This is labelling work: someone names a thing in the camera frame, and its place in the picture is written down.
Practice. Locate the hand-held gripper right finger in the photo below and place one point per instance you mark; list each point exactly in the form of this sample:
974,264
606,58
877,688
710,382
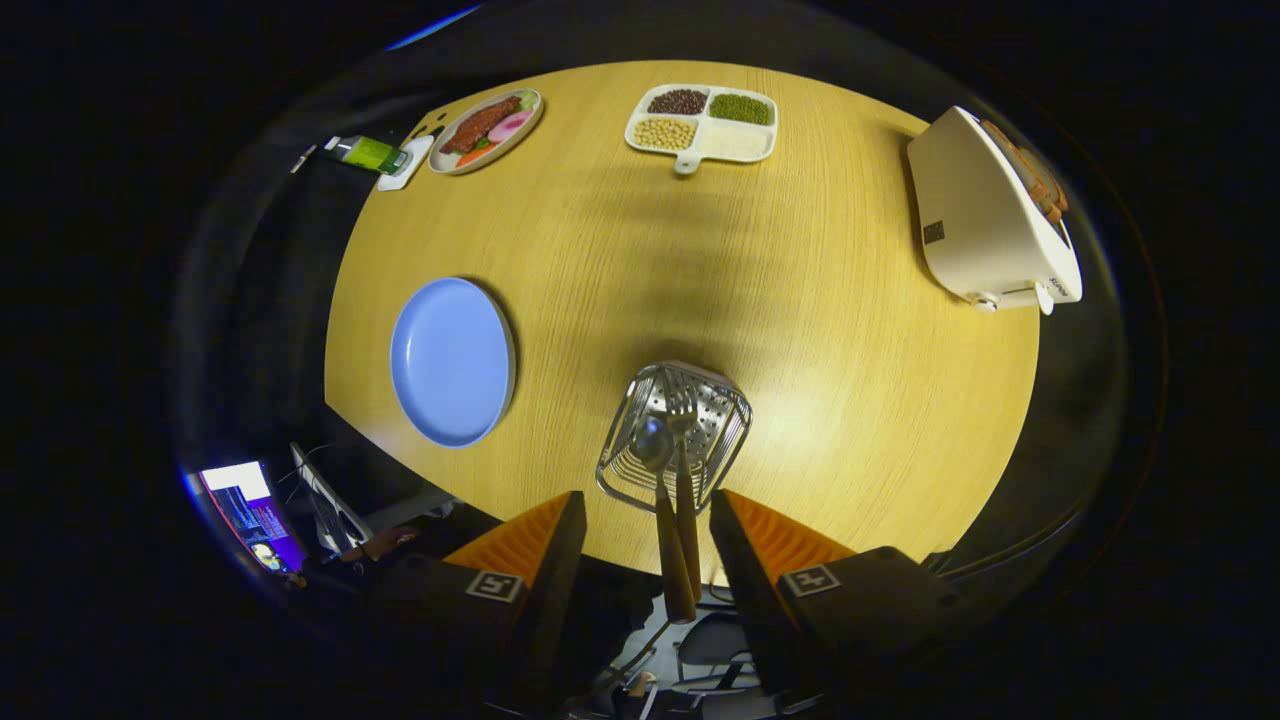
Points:
745,590

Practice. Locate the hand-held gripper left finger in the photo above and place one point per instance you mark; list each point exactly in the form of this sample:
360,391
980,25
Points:
555,580

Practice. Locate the grey office chair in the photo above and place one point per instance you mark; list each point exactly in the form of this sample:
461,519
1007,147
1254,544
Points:
715,645

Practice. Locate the perforated metal basket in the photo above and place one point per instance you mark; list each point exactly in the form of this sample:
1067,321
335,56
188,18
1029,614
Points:
722,420

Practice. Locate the open laptop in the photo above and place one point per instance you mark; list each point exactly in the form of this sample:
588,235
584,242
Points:
325,505

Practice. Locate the blue round plate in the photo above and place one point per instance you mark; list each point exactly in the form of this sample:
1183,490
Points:
450,360

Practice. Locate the lit computer monitor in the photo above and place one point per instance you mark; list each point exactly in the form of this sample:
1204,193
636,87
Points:
245,500

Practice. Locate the white square coaster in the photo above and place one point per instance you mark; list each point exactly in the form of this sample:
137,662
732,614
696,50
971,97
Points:
405,181

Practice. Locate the cream white toaster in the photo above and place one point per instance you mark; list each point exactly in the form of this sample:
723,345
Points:
980,230

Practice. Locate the white divided dish with beans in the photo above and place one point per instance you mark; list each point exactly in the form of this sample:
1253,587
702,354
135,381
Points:
735,143

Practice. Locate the plate of meat and vegetables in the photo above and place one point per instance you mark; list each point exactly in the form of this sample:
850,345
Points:
485,130

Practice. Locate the green drink bottle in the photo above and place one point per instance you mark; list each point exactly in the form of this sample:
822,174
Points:
370,153

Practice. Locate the white cloth clip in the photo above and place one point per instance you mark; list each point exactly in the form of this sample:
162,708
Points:
301,158

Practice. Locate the toast bread slice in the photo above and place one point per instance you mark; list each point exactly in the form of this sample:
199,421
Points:
1055,195
1015,155

